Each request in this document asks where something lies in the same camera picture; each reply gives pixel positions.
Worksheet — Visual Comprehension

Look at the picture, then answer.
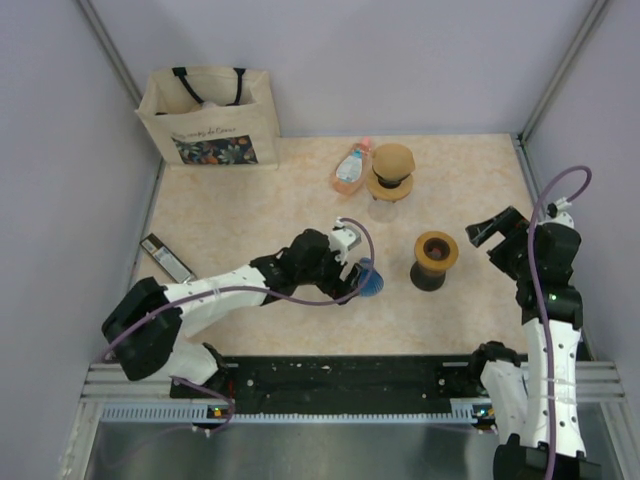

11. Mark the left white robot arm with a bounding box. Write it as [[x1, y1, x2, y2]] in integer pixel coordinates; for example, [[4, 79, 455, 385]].
[[101, 217, 373, 397]]

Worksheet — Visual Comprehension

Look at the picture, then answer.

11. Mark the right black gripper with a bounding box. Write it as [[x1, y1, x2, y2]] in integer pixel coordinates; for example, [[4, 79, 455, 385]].
[[466, 206, 538, 280]]

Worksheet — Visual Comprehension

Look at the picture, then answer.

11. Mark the brown paper coffee filter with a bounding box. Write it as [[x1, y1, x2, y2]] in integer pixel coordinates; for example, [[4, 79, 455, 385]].
[[372, 143, 415, 183]]

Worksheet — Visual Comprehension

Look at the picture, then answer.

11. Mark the beige canvas tote bag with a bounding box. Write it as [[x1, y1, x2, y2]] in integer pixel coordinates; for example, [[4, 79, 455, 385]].
[[136, 66, 281, 168]]

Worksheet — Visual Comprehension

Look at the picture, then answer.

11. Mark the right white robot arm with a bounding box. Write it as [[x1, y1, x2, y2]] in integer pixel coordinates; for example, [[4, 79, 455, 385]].
[[465, 206, 602, 479]]

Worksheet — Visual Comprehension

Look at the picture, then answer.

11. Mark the clear glass carafe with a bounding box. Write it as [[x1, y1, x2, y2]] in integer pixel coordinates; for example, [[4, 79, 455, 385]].
[[368, 199, 398, 223]]

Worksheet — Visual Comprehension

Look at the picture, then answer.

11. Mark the dark carafe with red lid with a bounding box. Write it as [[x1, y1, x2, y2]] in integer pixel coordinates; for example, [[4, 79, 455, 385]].
[[410, 262, 446, 292]]

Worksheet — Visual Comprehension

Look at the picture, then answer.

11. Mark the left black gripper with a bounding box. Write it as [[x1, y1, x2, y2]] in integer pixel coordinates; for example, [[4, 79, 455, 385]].
[[296, 243, 361, 304]]

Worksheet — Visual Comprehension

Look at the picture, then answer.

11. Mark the small black barcode box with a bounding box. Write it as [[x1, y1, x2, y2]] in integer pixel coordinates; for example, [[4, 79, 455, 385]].
[[139, 233, 196, 283]]

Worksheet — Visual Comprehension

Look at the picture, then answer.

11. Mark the pink detergent bottle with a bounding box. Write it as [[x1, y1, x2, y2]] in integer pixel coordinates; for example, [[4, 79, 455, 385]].
[[331, 137, 372, 196]]

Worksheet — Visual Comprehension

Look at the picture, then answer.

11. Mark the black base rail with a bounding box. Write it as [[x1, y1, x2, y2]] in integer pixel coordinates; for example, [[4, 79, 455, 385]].
[[169, 354, 501, 416]]

